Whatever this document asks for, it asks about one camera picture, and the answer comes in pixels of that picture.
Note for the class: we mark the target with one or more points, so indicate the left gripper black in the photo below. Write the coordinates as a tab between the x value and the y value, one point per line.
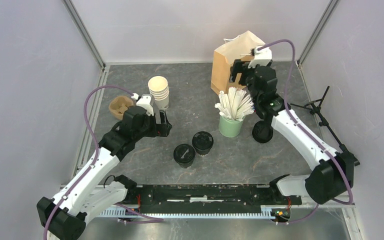
161	129

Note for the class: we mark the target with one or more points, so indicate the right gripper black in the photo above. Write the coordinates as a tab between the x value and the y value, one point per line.
239	67

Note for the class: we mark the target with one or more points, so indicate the black plastic cup lid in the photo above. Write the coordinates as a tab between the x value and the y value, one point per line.
184	150
202	137

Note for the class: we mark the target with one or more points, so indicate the stack of white paper cups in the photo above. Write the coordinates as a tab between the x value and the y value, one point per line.
159	89

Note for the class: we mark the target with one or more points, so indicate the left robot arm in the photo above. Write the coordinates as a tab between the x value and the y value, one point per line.
67	213

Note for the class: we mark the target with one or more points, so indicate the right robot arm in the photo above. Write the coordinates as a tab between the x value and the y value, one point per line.
332	171

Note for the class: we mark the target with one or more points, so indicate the brown paper takeout bag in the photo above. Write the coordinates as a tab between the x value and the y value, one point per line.
238	48

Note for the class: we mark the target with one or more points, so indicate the bundle of wrapped paper straws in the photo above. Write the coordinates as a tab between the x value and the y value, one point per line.
235	104

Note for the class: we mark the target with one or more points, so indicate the stack of pulp cup carriers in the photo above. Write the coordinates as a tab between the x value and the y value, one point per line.
119	105

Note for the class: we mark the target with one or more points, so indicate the green straw holder cup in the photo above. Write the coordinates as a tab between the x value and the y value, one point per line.
230	128

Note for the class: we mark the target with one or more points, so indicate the stack of black lids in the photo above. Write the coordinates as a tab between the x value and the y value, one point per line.
262	132

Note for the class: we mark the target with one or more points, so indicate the silver microphone on tripod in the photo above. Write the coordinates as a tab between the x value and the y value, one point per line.
314	107

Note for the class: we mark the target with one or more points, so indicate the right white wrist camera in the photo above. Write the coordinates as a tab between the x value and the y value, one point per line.
261	57

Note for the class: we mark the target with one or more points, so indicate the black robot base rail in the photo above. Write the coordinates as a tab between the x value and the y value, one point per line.
199	199

